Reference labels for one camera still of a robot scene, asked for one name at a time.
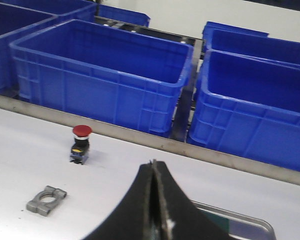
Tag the blue plastic crate left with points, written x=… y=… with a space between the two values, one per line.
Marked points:
x=19 y=18

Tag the blue crate back row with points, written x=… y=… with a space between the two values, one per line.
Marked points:
x=123 y=15

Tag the blue plastic crate right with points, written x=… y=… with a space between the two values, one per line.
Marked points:
x=248 y=108

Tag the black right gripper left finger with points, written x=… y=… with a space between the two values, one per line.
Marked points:
x=130 y=220

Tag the silver metal tray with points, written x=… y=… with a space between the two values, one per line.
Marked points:
x=238 y=226

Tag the blue plastic crate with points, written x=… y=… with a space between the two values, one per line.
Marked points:
x=103 y=73
x=248 y=108
x=19 y=18

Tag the red emergency stop button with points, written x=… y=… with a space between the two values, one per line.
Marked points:
x=79 y=151

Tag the blue crate back right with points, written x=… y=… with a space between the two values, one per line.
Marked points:
x=250 y=43

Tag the grey metal clamp block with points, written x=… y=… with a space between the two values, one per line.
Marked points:
x=46 y=200

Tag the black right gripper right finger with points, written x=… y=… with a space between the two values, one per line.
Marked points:
x=174 y=216

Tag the blue plastic crate centre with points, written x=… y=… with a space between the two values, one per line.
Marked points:
x=103 y=73

